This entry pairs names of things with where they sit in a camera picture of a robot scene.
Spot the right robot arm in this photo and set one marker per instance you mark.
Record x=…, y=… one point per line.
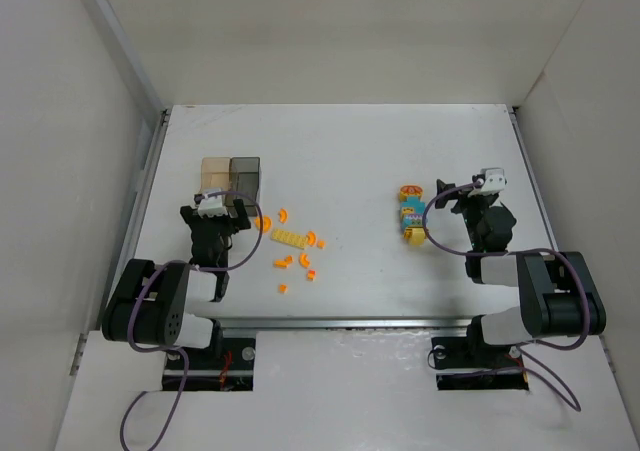
x=556, y=292

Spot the orange transparent container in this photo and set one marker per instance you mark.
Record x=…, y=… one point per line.
x=214, y=173

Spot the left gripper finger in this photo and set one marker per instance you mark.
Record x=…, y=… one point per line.
x=241, y=219
x=190, y=216

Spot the grey transparent container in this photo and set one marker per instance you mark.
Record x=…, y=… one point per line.
x=245, y=177

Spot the orange half-round lego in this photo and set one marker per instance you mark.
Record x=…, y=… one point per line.
x=263, y=224

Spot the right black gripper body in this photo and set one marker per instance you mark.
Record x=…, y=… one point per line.
x=463, y=202

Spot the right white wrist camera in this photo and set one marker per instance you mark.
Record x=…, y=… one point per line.
x=490, y=181

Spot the yellow long lego plate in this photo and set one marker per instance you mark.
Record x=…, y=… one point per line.
x=289, y=238

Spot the colourful lego figure stack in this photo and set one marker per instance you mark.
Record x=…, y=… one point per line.
x=411, y=212

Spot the orange curved lego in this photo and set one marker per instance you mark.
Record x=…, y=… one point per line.
x=311, y=238
x=283, y=215
x=304, y=260
x=283, y=263

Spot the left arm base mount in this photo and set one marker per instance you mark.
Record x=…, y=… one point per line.
x=227, y=367

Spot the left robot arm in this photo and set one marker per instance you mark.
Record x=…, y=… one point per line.
x=148, y=308

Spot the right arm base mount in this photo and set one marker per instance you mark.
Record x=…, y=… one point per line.
x=461, y=366

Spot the aluminium front rail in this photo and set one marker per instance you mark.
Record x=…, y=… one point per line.
x=341, y=323

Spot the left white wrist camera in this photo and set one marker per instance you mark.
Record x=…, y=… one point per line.
x=211, y=206

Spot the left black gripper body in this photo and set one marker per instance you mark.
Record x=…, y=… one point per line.
x=213, y=220

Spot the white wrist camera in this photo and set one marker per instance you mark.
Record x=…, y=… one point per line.
x=211, y=206
x=490, y=181

